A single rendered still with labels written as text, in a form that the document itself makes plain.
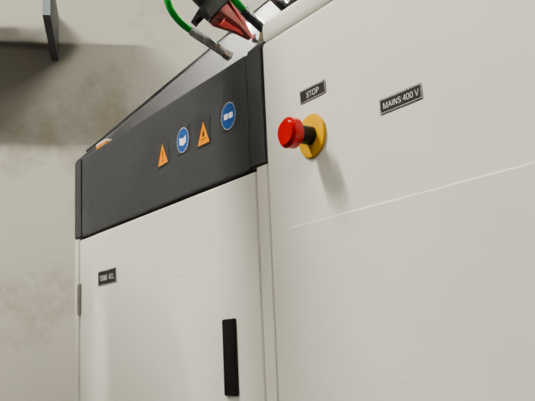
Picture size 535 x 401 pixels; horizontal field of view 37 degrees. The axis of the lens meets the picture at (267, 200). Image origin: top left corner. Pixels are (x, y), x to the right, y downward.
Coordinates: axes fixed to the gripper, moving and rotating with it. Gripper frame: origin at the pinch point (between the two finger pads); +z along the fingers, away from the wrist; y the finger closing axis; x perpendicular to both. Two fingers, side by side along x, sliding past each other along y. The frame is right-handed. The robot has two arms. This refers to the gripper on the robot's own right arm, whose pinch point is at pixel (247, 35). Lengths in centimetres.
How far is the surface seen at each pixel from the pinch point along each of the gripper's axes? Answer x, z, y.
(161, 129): -10.5, 2.1, -28.9
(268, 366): -38, 33, -51
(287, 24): -45.1, 5.4, -19.5
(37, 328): 228, 14, -49
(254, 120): -37.2, 11.1, -28.3
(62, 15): 227, -81, 61
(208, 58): 32.0, -4.4, 6.1
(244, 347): -33, 31, -50
